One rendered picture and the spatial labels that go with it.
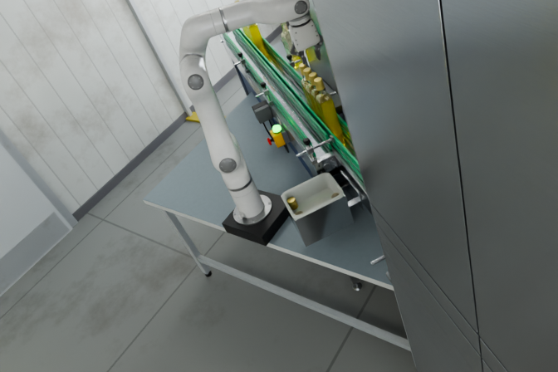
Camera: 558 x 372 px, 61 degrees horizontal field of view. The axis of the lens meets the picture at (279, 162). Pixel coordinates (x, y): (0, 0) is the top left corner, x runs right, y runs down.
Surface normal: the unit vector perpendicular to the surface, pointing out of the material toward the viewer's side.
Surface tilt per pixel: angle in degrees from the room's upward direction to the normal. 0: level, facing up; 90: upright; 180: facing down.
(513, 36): 90
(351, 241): 0
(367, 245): 0
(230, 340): 0
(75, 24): 90
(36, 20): 90
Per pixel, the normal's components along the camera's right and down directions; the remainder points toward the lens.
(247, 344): -0.31, -0.74
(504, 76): -0.90, 0.43
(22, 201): 0.78, 0.16
